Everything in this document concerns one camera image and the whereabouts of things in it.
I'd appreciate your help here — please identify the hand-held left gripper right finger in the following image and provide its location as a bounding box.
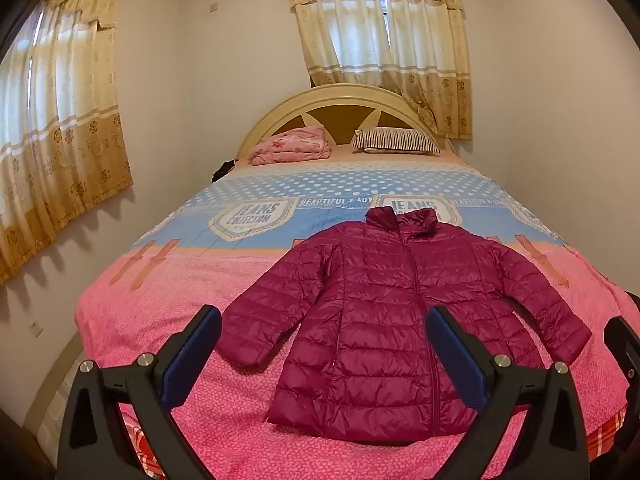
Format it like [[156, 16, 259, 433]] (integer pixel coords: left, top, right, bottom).
[[426, 305, 595, 480]]

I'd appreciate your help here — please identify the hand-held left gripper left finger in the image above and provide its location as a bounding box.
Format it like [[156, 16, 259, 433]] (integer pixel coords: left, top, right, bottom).
[[56, 304, 223, 480]]

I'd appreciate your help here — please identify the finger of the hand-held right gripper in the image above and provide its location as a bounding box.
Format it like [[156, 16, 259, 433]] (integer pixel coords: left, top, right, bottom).
[[602, 316, 640, 411]]

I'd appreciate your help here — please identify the magenta quilted puffer jacket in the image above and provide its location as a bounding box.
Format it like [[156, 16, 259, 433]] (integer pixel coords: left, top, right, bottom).
[[221, 206, 593, 443]]

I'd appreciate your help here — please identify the bed with pink-blue cover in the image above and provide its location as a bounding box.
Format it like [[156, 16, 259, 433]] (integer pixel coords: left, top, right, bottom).
[[75, 157, 632, 480]]

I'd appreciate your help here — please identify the red plaid bed sheet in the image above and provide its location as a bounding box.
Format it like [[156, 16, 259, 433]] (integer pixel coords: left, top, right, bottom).
[[117, 405, 628, 480]]

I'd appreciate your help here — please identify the dark cloth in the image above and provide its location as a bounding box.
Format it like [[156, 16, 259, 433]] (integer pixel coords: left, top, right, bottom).
[[211, 159, 238, 183]]

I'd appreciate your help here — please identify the striped pillow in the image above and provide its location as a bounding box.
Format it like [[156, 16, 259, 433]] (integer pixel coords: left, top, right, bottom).
[[351, 128, 442, 155]]

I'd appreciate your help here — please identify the pink folded floral blanket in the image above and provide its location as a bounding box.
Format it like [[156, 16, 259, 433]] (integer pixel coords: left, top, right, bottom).
[[248, 126, 333, 166]]

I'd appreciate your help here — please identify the wide beige patterned curtain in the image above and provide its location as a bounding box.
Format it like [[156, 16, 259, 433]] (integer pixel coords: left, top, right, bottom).
[[0, 0, 135, 286]]

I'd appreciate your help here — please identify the cream wooden bed headboard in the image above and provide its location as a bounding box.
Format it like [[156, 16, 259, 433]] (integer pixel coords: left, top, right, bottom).
[[236, 83, 458, 161]]

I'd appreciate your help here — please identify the beige patterned curtain with valance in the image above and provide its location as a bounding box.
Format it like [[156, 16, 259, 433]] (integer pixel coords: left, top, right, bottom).
[[286, 0, 473, 141]]

